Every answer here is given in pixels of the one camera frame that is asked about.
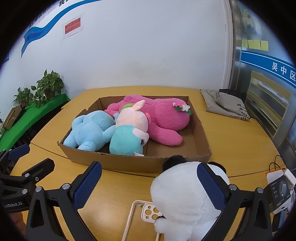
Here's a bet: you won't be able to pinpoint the brown wooden box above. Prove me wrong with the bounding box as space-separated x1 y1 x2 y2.
3 105 22 130

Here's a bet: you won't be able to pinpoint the black white product box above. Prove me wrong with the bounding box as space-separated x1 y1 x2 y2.
264 169 295 214

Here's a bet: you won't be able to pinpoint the light blue plush toy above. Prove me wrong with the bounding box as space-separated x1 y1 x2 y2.
63 110 118 152

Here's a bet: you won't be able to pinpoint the yellow sticky notes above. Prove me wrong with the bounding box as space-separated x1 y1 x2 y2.
241 39 269 52

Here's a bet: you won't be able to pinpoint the pink plush toy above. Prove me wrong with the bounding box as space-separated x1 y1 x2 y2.
105 94 192 146

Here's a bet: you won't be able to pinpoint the person's hand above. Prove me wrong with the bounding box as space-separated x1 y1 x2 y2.
9 212 26 236

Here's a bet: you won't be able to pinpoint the red wall notice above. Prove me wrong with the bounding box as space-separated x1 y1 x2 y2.
63 16 83 39

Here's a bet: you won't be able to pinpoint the brown cardboard tray box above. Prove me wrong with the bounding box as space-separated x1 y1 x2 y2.
58 96 212 173

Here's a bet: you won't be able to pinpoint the grey canvas bag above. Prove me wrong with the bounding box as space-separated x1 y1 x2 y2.
200 89 250 121

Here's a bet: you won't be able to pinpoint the beige phone case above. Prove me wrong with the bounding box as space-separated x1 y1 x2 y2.
121 200 162 241

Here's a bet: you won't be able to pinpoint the pink pig plush teal dress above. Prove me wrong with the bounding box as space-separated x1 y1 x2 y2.
109 100 151 156

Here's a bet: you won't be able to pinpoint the black cable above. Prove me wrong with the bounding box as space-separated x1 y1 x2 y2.
268 154 286 172

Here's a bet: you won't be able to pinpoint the white panda plush toy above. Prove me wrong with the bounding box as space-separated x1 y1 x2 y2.
151 155 221 240

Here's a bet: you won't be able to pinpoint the small potted green plant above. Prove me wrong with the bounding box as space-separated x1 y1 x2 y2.
13 87 34 108

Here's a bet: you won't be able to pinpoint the large potted green plant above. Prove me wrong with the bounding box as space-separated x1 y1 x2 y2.
31 69 64 108

